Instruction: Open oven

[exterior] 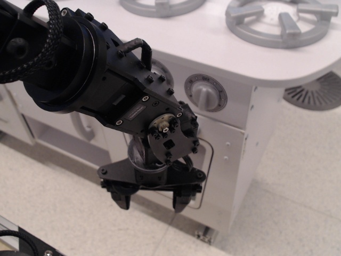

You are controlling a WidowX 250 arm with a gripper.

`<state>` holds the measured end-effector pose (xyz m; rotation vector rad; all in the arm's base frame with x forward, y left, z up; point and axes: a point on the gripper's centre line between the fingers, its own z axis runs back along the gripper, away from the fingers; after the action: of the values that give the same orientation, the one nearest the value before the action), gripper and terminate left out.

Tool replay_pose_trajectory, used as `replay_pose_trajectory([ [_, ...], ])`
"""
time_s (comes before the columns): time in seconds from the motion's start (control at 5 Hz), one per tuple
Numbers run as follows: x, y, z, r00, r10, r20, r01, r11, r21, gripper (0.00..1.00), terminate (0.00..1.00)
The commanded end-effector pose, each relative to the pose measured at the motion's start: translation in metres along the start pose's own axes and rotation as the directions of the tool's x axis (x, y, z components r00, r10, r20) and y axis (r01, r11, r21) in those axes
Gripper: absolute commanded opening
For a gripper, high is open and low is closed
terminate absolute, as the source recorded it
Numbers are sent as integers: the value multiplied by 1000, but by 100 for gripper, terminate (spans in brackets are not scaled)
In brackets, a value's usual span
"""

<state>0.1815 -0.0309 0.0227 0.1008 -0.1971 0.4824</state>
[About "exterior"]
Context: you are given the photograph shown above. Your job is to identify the black braided cable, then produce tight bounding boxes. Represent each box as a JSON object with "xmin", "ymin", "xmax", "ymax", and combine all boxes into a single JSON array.
[{"xmin": 0, "ymin": 0, "xmax": 64, "ymax": 85}]

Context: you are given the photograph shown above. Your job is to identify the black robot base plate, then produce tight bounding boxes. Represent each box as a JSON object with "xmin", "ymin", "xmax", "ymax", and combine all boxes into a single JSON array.
[{"xmin": 1, "ymin": 216, "xmax": 65, "ymax": 255}]

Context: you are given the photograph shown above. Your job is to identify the grey burner grate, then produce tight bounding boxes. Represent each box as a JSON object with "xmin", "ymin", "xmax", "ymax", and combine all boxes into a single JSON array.
[
  {"xmin": 119, "ymin": 1, "xmax": 206, "ymax": 18},
  {"xmin": 225, "ymin": 1, "xmax": 339, "ymax": 49}
]

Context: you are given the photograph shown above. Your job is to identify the white oven door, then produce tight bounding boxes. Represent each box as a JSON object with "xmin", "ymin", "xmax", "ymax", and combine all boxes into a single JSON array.
[{"xmin": 121, "ymin": 116, "xmax": 247, "ymax": 235}]

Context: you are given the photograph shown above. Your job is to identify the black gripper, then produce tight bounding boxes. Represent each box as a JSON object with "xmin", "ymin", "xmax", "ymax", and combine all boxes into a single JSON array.
[{"xmin": 98, "ymin": 140, "xmax": 206, "ymax": 213}]

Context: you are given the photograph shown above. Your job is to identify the grey middle stove knob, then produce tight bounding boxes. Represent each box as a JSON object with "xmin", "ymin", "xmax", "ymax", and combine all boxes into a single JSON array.
[{"xmin": 151, "ymin": 59, "xmax": 174, "ymax": 88}]

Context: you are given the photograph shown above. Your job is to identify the grey right burner grate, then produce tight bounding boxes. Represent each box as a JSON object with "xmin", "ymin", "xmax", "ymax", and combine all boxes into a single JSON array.
[{"xmin": 225, "ymin": 1, "xmax": 339, "ymax": 49}]

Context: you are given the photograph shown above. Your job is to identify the white left cabinet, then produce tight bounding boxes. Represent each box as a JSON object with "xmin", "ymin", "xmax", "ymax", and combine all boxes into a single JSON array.
[{"xmin": 1, "ymin": 82, "xmax": 35, "ymax": 145}]

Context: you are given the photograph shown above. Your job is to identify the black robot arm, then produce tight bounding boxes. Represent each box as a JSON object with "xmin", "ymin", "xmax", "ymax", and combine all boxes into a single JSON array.
[{"xmin": 1, "ymin": 1, "xmax": 206, "ymax": 213}]

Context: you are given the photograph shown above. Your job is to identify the grey floor vent grille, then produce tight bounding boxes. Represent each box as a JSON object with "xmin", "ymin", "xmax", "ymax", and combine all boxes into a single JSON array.
[{"xmin": 283, "ymin": 71, "xmax": 340, "ymax": 111}]

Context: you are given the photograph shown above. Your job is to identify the grey right stove knob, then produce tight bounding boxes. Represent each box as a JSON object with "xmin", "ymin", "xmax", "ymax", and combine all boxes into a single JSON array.
[{"xmin": 184, "ymin": 74, "xmax": 228, "ymax": 112}]

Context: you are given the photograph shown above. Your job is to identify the grey stove knob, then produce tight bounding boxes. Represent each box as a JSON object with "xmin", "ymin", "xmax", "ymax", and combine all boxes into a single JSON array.
[
  {"xmin": 151, "ymin": 59, "xmax": 174, "ymax": 88},
  {"xmin": 184, "ymin": 74, "xmax": 228, "ymax": 112}
]

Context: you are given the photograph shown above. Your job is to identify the grey left burner grate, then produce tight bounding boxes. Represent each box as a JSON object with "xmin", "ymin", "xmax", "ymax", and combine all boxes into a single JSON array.
[{"xmin": 119, "ymin": 1, "xmax": 206, "ymax": 18}]

